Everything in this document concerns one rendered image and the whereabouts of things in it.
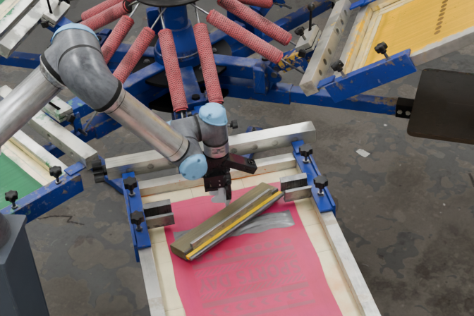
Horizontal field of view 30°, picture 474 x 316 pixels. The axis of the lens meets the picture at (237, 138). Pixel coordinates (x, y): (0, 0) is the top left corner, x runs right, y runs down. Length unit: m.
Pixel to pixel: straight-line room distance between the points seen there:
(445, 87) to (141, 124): 1.38
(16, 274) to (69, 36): 0.66
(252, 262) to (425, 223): 1.66
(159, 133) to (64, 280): 1.79
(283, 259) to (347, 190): 1.71
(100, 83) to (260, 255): 0.75
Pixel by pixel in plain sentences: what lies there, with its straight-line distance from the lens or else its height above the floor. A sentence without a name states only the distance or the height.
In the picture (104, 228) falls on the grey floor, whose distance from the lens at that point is 4.15.
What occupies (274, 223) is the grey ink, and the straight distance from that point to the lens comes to 2.66.
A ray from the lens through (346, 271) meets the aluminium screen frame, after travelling 2.48.
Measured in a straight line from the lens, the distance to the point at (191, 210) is 2.74.
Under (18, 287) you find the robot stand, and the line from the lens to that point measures 2.47.
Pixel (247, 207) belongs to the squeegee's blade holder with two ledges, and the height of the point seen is 1.00.
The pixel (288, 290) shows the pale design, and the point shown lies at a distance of 2.48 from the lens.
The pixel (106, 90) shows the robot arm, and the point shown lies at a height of 1.59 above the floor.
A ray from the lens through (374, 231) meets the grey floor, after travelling 4.03.
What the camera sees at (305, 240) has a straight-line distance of 2.62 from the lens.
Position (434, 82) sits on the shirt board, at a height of 0.95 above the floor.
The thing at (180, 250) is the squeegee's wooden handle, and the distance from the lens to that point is 2.56.
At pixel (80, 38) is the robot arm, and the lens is 2.23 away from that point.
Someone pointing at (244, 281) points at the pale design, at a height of 0.95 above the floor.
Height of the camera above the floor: 2.78
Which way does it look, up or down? 37 degrees down
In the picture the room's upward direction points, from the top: 4 degrees counter-clockwise
